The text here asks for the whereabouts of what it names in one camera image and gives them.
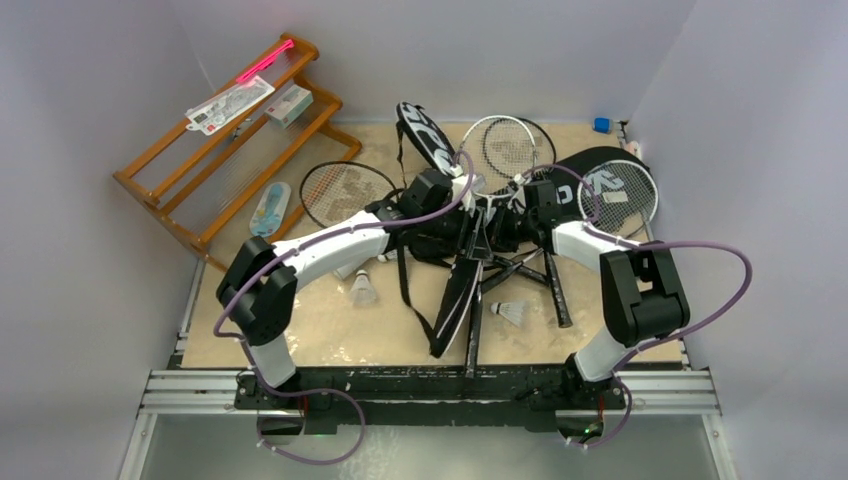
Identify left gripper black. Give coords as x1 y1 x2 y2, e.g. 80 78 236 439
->
419 202 492 262

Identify black SPORT racket bag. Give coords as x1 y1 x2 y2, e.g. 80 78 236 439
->
395 101 476 358

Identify white badminton racket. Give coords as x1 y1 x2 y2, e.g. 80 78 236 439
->
459 115 537 379
488 159 658 273

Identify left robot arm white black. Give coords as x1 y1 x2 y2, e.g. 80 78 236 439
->
213 168 481 409

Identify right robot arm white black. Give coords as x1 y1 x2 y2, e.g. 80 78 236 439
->
492 180 691 407

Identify light blue blister pack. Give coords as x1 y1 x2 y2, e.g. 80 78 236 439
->
249 182 291 238

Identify black racket at back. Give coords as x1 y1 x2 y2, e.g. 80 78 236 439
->
483 117 573 328

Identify black CROSSWAY racket bag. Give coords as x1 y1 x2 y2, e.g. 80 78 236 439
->
550 146 659 239

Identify right white shuttlecock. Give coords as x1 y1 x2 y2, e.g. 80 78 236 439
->
489 301 526 328

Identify white shuttlecock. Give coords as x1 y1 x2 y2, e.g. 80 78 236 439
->
349 269 378 306
489 301 526 328

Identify black racket near rack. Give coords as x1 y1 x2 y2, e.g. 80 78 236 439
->
299 161 397 228

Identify white shuttlecock tube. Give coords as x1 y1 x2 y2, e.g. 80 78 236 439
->
333 257 371 281

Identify blue white small object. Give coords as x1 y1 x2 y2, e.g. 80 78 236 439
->
591 117 627 134

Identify left white shuttlecock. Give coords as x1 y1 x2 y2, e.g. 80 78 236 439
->
349 269 378 306

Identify small teal white box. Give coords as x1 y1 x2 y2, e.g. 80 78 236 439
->
265 85 313 126

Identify wooden rack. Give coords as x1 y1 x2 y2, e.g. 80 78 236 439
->
113 33 362 271

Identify flat packaged item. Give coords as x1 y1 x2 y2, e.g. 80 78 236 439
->
185 76 276 136

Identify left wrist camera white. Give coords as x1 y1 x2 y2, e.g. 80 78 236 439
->
449 165 477 215

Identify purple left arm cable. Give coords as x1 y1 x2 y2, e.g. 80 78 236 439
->
211 149 477 399

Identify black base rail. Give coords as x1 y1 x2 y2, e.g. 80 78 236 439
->
234 364 627 437

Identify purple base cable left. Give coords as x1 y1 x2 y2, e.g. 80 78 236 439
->
256 387 368 466

